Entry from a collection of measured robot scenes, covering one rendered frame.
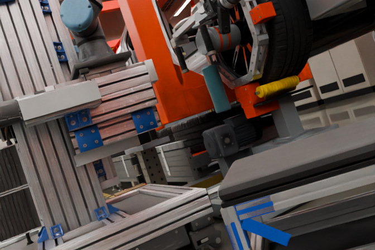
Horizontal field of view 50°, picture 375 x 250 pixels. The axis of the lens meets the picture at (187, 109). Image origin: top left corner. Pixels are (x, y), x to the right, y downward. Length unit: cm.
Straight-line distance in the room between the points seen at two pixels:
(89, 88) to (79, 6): 29
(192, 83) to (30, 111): 133
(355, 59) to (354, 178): 620
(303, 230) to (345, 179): 39
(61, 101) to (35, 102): 8
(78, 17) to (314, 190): 103
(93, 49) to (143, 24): 94
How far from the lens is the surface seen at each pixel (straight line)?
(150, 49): 246
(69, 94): 142
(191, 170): 254
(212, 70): 217
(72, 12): 150
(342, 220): 114
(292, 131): 221
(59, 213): 171
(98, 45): 160
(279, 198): 78
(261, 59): 202
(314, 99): 790
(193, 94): 248
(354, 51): 694
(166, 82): 243
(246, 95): 211
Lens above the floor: 48
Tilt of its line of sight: 2 degrees up
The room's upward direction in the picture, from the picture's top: 19 degrees counter-clockwise
